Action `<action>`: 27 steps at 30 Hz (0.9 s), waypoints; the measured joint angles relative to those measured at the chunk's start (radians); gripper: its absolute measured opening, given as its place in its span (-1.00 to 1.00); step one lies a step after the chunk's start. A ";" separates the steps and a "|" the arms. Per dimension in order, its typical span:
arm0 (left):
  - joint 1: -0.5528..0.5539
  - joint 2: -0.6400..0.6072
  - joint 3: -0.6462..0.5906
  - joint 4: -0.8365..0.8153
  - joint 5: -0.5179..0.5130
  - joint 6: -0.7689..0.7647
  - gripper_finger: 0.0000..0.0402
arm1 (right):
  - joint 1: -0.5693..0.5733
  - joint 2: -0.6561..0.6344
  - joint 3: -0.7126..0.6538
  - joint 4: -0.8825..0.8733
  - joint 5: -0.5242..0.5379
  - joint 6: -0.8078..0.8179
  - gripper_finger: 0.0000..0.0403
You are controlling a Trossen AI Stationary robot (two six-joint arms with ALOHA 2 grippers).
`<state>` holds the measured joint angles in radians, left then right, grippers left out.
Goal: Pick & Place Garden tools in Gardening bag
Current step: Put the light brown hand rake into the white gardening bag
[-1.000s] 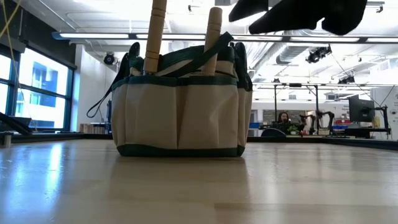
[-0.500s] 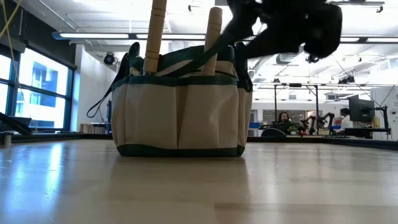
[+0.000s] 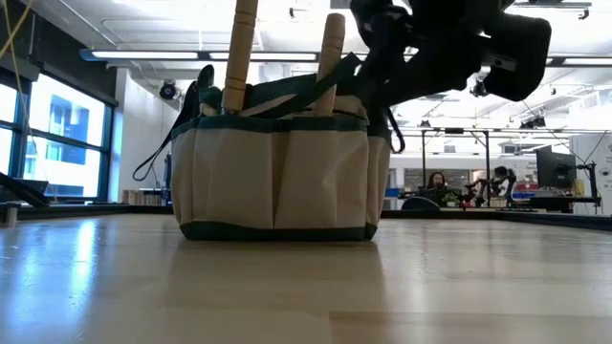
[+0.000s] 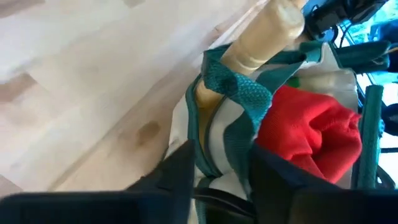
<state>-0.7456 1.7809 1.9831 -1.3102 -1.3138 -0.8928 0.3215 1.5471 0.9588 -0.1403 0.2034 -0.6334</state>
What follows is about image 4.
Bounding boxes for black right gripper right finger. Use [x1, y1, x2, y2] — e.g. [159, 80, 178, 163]
[250, 144, 398, 224]

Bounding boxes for beige green-trimmed gardening bag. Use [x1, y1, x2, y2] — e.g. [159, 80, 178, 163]
[164, 40, 398, 224]

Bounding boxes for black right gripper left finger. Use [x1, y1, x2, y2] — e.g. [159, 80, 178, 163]
[0, 139, 196, 224]

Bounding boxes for red knit gardening gloves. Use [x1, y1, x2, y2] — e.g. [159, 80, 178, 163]
[254, 84, 363, 184]

